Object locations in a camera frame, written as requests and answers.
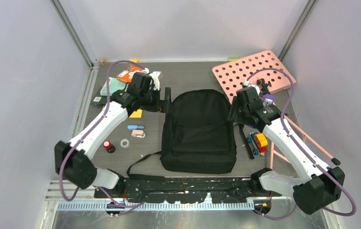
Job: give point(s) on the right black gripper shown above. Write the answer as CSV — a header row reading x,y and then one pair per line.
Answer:
x,y
233,115

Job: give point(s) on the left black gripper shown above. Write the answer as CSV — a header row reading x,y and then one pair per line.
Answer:
x,y
157,107

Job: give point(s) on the black backpack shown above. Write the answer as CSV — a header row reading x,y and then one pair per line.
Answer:
x,y
197,135

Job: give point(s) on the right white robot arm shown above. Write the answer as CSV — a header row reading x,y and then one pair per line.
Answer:
x,y
316,185

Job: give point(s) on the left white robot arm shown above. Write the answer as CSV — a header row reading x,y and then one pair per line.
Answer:
x,y
73,158

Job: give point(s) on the purple metronome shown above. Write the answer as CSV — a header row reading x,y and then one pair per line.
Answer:
x,y
268,99

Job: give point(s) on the colourful toy train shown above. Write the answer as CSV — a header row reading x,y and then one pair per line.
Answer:
x,y
258,142

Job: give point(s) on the yellow book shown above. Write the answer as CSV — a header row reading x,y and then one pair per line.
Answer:
x,y
136,114

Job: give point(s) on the orange book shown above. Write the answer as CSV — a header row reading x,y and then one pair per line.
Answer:
x,y
126,75

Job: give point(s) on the yellow block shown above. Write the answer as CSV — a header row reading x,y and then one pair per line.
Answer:
x,y
133,60

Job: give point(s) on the green block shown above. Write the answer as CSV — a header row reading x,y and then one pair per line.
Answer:
x,y
233,59

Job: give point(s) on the pink correction tape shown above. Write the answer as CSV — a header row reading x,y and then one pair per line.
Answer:
x,y
138,133

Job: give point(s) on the teal book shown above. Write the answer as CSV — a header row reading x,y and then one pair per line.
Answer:
x,y
114,85

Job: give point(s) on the blue eraser pen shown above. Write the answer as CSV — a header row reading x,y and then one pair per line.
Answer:
x,y
135,127

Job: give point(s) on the dark green book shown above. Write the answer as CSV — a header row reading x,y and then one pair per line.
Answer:
x,y
98,99

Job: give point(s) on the small wooden cork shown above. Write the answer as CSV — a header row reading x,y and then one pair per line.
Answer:
x,y
102,61

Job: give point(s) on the clear tape roll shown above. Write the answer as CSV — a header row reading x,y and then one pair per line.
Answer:
x,y
124,143

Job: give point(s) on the red black stamp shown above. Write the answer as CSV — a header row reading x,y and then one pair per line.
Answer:
x,y
109,147

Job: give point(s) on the pink tripod legs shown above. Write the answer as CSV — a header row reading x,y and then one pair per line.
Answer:
x,y
305,138

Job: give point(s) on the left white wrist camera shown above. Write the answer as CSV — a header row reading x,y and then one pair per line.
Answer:
x,y
154,75

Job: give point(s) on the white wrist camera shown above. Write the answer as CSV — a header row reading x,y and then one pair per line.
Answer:
x,y
252,85
154,75

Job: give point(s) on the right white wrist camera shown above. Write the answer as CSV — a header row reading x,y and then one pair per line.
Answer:
x,y
252,85

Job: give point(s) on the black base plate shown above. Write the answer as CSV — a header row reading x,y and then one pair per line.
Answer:
x,y
185,190

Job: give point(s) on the slotted aluminium rail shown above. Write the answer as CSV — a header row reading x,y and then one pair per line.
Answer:
x,y
101,205

